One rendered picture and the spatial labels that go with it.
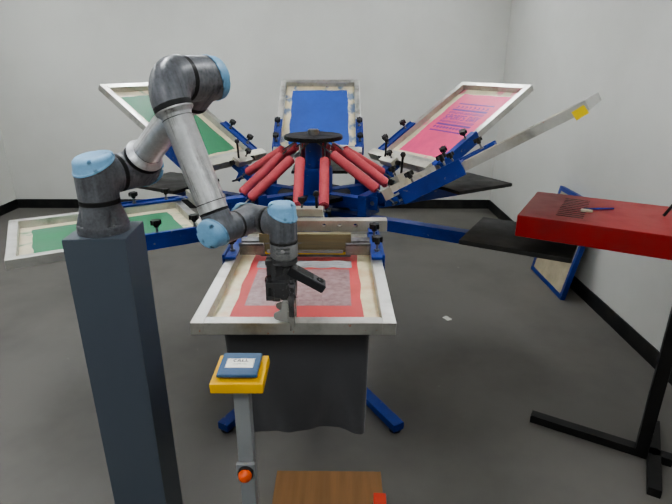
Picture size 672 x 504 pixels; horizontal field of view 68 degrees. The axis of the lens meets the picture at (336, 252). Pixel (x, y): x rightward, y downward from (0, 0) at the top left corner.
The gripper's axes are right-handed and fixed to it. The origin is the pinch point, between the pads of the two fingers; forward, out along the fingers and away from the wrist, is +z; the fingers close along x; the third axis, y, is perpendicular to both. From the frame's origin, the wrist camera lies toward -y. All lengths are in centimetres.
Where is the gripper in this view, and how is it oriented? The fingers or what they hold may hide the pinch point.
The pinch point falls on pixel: (294, 322)
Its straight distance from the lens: 145.7
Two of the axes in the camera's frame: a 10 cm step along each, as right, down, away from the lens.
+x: 0.0, 3.5, -9.4
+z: 0.0, 9.4, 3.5
